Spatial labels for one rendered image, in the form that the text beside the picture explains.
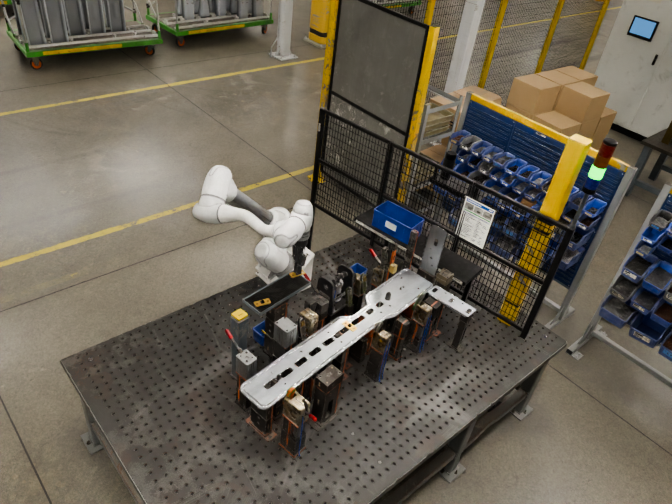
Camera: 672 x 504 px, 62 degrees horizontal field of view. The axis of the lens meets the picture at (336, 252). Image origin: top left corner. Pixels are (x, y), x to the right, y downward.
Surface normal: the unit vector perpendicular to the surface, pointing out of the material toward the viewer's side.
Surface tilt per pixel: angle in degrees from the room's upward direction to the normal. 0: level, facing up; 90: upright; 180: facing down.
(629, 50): 90
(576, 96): 90
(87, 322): 0
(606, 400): 0
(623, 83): 90
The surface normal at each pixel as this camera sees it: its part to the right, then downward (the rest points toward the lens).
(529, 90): -0.80, 0.29
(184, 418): 0.11, -0.79
